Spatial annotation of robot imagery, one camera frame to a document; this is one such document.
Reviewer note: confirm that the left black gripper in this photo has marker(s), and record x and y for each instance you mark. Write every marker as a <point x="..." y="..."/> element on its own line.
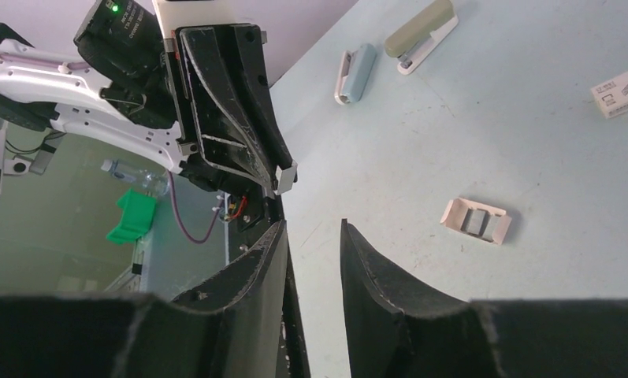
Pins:
<point x="225" y="105"/>

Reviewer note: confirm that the white staple box barcode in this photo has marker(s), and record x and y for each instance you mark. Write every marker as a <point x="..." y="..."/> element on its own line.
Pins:
<point x="477" y="220"/>

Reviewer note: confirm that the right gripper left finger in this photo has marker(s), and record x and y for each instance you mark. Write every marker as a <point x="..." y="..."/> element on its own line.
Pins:
<point x="117" y="335"/>

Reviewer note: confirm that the beige stapler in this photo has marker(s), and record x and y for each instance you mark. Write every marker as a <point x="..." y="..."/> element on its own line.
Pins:
<point x="414" y="41"/>

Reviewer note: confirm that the grey white stapler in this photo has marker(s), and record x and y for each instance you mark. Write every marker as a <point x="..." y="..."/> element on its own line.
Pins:
<point x="354" y="73"/>

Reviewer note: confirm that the clear plastic bottle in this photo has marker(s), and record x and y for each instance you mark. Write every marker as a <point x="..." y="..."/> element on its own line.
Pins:
<point x="147" y="180"/>

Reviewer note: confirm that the green plastic bin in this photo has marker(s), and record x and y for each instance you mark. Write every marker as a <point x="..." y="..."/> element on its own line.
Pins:
<point x="137" y="213"/>

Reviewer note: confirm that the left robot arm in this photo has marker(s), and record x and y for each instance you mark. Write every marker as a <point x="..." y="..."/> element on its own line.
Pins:
<point x="118" y="87"/>

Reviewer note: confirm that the small white staple box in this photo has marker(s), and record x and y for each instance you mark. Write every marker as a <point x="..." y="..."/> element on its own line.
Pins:
<point x="611" y="96"/>

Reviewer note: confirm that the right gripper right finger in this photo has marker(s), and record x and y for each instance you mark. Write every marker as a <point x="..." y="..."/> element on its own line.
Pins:
<point x="398" y="326"/>

